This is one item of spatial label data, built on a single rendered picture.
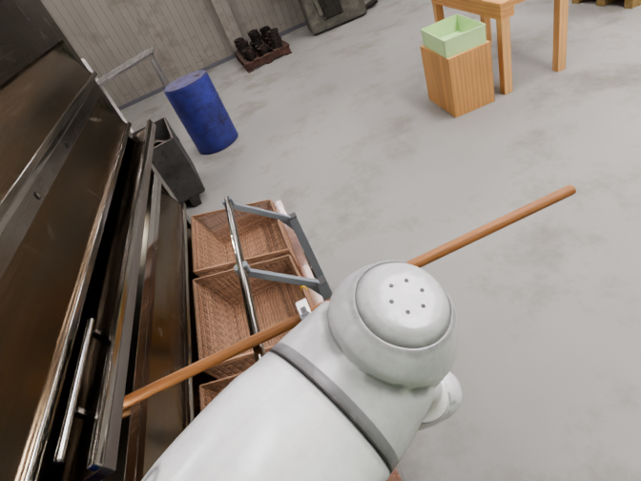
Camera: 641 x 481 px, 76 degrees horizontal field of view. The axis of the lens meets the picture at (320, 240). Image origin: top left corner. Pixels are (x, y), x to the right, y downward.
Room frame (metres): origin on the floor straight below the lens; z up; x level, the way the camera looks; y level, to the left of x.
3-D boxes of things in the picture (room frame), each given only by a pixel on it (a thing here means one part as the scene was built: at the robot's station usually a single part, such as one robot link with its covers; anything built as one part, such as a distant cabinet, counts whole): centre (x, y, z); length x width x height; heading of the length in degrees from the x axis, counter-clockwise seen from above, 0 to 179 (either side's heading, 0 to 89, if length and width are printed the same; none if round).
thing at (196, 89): (5.43, 0.71, 0.44); 0.60 x 0.59 x 0.88; 1
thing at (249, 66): (8.76, -0.45, 0.25); 1.37 x 0.95 x 0.49; 2
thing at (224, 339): (1.35, 0.39, 0.72); 0.56 x 0.49 x 0.28; 3
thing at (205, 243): (1.94, 0.40, 0.72); 0.56 x 0.49 x 0.28; 1
